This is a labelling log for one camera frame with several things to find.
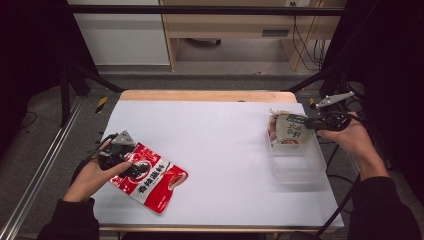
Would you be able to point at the black metal stand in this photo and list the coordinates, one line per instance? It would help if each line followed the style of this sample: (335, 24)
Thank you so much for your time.
(71, 83)

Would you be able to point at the white cabinet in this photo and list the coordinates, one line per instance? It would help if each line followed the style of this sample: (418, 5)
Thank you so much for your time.
(126, 40)

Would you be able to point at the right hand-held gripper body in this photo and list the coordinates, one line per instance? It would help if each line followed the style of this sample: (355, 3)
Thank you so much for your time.
(335, 121)

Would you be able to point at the white table sheet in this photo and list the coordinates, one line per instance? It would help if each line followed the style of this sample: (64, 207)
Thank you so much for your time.
(216, 160)

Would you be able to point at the red sauce packet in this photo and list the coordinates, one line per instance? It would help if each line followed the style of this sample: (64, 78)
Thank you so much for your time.
(156, 190)

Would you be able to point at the yellow black hazard tape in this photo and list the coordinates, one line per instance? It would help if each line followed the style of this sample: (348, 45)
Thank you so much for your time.
(101, 104)
(311, 102)

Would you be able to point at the clear plastic container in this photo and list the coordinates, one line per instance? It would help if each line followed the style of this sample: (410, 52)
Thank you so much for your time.
(296, 163)

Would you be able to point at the green white sauce packet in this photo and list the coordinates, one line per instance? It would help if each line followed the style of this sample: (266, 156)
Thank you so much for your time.
(293, 131)

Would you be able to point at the black curtain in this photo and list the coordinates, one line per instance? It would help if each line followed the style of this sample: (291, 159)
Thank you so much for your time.
(393, 66)
(30, 50)

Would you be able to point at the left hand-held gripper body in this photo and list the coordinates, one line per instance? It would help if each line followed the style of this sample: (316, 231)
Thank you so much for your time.
(115, 155)

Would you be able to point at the aluminium floor rail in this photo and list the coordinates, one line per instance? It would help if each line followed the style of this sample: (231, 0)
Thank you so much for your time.
(43, 160)

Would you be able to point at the black horizontal frame bar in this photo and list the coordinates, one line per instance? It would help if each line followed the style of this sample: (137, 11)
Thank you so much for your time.
(200, 10)

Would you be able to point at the person's left hand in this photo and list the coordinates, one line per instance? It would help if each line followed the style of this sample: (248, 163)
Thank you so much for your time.
(88, 180)

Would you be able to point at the person's right hand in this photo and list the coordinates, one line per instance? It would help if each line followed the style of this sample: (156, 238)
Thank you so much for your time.
(356, 140)

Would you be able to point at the wooden desk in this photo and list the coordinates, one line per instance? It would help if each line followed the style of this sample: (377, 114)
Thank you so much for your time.
(226, 25)

